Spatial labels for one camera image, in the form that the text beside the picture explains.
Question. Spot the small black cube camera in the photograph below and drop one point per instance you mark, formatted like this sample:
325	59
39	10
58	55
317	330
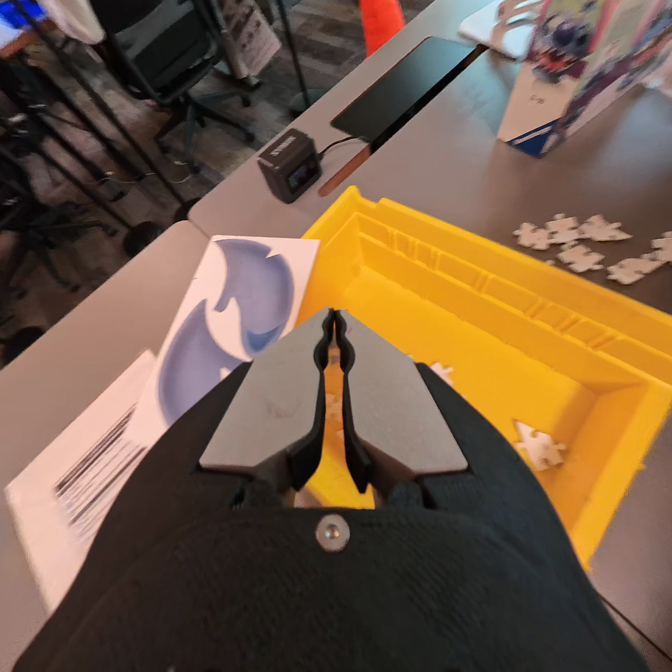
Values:
286	168

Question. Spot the black tablet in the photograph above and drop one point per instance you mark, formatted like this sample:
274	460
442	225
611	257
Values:
404	89

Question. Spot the black light stand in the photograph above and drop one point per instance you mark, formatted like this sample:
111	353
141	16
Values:
141	239
189	210

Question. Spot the colourful cartoon puzzle box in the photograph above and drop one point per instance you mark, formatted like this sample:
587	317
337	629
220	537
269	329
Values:
577	63

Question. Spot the white flat board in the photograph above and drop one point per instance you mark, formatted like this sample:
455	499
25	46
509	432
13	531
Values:
488	31

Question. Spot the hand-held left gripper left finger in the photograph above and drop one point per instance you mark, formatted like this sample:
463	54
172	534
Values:
273	409

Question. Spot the white printed poster board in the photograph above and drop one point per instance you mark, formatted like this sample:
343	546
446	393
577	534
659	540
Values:
252	36

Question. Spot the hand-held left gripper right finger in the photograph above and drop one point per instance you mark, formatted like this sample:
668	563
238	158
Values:
399	414

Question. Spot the yellow plastic bin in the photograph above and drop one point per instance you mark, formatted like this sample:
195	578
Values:
472	336

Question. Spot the orange traffic cone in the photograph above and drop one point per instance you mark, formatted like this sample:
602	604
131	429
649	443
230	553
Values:
380	23

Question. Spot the curved white puzzle piece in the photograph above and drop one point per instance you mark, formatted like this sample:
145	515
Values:
540	446
442	372

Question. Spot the black swivel office chair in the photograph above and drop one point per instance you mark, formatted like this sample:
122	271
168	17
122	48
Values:
157	47

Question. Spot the white card with blue shapes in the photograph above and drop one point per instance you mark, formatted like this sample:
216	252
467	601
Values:
252	294

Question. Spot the pile of white puzzle pieces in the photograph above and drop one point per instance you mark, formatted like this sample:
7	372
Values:
564	228

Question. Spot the white barcode paper sheet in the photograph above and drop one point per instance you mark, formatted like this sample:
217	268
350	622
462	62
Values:
42	514

